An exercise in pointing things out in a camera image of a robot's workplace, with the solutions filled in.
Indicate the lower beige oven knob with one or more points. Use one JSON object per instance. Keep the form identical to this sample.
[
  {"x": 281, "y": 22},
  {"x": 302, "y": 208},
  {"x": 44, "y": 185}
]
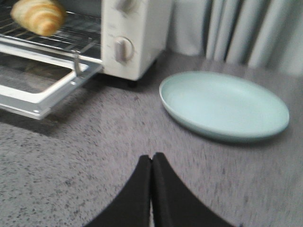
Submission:
[{"x": 123, "y": 49}]

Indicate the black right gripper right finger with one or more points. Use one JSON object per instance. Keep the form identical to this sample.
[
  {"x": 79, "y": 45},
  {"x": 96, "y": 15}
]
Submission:
[{"x": 174, "y": 205}]

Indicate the beige oven knob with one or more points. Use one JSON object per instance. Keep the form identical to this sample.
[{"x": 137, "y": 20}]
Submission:
[
  {"x": 123, "y": 49},
  {"x": 125, "y": 5}
]

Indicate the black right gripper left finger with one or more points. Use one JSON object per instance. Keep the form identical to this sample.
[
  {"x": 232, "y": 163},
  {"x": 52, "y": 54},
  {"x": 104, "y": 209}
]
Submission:
[{"x": 131, "y": 207}]

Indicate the white glass oven door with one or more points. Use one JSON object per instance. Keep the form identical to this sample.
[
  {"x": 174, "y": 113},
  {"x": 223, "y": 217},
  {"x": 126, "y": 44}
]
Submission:
[{"x": 33, "y": 83}]

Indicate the white Toshiba toaster oven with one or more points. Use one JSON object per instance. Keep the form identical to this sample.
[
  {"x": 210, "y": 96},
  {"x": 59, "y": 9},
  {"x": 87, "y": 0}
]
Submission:
[{"x": 146, "y": 26}]

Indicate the metal wire oven rack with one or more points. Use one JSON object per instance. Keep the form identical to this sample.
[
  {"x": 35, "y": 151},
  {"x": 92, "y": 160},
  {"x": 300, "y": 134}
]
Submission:
[{"x": 78, "y": 41}]

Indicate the grey curtain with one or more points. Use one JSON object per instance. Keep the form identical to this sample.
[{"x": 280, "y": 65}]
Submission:
[{"x": 258, "y": 33}]

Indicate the golden striped bread loaf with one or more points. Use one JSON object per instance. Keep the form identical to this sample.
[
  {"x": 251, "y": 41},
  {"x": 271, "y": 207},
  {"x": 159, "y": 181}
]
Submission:
[{"x": 42, "y": 17}]

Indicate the upper beige oven knob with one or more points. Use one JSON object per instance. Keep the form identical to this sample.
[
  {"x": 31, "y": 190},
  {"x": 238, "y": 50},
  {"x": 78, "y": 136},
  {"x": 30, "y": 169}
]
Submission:
[{"x": 125, "y": 5}]

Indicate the light green plate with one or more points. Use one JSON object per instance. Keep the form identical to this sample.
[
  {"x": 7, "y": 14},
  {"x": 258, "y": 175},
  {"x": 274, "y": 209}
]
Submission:
[{"x": 223, "y": 107}]

